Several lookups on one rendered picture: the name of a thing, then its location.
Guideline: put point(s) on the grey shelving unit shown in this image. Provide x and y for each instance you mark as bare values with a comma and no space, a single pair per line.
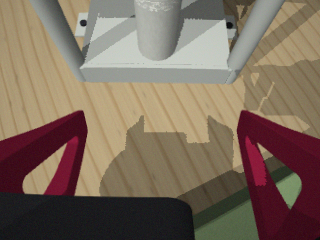
110,48

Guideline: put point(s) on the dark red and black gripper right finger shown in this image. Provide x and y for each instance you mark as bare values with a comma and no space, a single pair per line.
300,153

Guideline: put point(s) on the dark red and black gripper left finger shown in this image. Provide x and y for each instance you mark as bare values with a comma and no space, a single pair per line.
21,154

